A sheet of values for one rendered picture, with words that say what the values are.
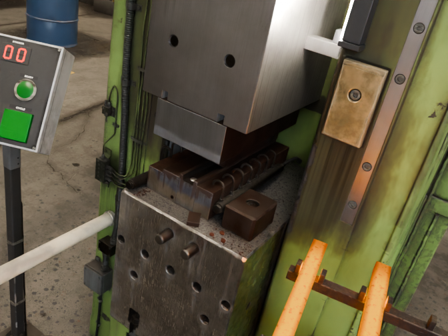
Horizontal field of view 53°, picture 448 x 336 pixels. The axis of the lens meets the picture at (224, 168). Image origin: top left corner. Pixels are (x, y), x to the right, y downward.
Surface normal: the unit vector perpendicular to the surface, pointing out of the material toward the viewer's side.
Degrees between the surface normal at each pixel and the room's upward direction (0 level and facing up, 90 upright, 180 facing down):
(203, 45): 90
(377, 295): 0
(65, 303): 0
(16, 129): 60
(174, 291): 90
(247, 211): 0
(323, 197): 90
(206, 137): 90
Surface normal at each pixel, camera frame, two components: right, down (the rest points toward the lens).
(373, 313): 0.18, -0.87
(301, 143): -0.54, 0.30
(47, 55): -0.04, -0.06
